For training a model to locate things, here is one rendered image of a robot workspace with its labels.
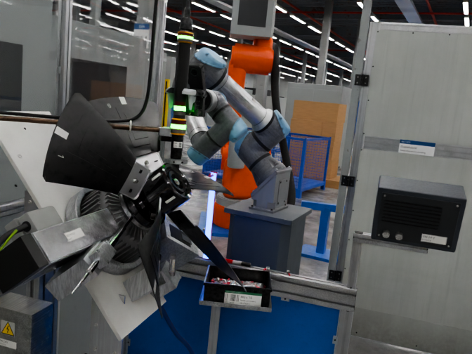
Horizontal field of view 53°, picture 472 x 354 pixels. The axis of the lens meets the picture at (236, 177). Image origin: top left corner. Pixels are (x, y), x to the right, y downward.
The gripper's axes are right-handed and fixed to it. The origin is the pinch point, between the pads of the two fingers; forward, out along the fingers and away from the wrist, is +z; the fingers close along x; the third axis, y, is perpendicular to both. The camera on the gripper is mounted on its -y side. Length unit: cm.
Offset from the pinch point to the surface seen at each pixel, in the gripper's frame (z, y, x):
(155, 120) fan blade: -7.8, 9.5, 9.5
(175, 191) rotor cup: 11.2, 26.2, -7.0
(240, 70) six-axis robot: -392, -38, 101
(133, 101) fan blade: -8.3, 4.6, 17.7
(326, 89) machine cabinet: -1065, -62, 83
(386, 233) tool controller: -34, 38, -62
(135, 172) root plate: 14.4, 22.3, 3.2
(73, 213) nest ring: 17.5, 35.2, 18.7
